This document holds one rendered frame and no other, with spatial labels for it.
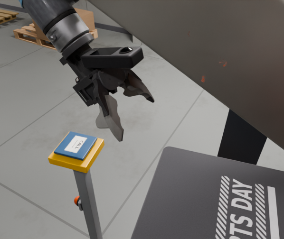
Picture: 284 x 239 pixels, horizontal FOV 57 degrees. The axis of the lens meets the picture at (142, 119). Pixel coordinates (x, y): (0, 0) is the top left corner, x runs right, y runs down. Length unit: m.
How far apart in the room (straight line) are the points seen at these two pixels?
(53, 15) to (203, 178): 0.55
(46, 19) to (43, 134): 1.98
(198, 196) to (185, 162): 0.12
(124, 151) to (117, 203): 0.49
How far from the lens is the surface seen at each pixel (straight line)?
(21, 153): 2.35
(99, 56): 0.49
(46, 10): 0.53
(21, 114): 2.78
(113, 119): 0.49
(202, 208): 0.71
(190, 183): 0.75
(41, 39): 4.17
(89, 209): 1.07
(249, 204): 0.75
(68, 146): 0.84
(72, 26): 0.52
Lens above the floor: 1.54
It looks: 39 degrees down
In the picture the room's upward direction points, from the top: straight up
